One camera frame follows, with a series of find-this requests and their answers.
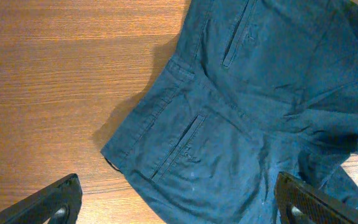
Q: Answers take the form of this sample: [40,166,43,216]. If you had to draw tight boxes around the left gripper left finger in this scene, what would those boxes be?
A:
[0,174,83,224]

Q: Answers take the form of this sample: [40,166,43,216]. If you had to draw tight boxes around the navy blue shorts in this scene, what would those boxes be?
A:
[101,0,358,223]

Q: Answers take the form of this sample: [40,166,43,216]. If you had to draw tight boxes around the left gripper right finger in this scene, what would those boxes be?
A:
[274,172,358,224]

